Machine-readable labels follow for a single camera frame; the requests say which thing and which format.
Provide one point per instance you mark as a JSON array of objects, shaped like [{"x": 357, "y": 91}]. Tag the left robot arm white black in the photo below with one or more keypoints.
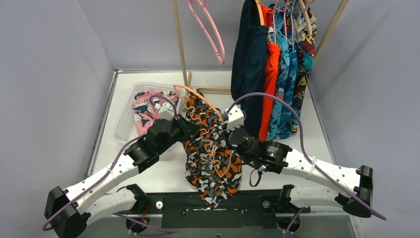
[{"x": 70, "y": 210}]

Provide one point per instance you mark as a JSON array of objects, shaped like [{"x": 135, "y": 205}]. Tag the light blue fish shorts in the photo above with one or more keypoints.
[{"x": 280, "y": 115}]

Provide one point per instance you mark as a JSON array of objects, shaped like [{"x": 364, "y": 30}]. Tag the blue plastic hanger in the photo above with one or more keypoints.
[{"x": 291, "y": 13}]

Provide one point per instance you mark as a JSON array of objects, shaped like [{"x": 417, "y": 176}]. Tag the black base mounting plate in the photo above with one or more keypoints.
[{"x": 266, "y": 209}]

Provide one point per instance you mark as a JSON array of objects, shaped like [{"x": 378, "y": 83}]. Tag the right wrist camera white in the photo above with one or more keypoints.
[{"x": 235, "y": 118}]

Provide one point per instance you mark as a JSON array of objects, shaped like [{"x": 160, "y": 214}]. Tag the white plastic perforated basket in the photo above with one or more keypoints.
[{"x": 124, "y": 128}]

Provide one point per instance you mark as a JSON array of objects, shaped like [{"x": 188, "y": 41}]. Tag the comic print shorts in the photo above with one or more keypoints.
[{"x": 306, "y": 43}]

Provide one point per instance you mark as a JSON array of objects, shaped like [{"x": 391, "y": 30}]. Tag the orange camouflage shorts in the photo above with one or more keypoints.
[{"x": 211, "y": 167}]

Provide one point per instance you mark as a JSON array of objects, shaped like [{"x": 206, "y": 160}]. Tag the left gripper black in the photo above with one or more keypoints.
[{"x": 190, "y": 128}]

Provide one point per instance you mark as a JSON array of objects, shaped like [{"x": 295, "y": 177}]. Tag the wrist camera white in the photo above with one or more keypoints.
[
  {"x": 235, "y": 118},
  {"x": 165, "y": 111}
]

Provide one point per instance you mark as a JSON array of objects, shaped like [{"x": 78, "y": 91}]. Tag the orange wooden hanger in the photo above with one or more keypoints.
[
  {"x": 207, "y": 142},
  {"x": 260, "y": 12}
]

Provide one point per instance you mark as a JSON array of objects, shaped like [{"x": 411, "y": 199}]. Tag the navy blue shorts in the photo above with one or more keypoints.
[{"x": 248, "y": 65}]

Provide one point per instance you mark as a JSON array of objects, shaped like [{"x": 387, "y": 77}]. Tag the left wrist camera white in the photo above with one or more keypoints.
[{"x": 165, "y": 111}]

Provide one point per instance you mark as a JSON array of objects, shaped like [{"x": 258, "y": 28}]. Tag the aluminium rail frame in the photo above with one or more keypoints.
[{"x": 168, "y": 175}]

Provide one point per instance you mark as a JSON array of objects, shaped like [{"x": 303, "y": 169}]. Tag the pink shark print shorts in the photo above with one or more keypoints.
[{"x": 143, "y": 106}]

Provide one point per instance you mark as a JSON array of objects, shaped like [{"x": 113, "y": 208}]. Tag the dark blue leaf shorts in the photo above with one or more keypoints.
[{"x": 298, "y": 91}]

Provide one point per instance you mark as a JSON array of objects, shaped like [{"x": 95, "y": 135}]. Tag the bright orange shorts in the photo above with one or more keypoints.
[{"x": 271, "y": 74}]

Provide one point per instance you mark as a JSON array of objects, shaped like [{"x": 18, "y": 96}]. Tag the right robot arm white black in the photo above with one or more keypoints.
[{"x": 348, "y": 188}]

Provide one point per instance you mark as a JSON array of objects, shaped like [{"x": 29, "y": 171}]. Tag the light wooden hanger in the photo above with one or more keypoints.
[{"x": 304, "y": 5}]

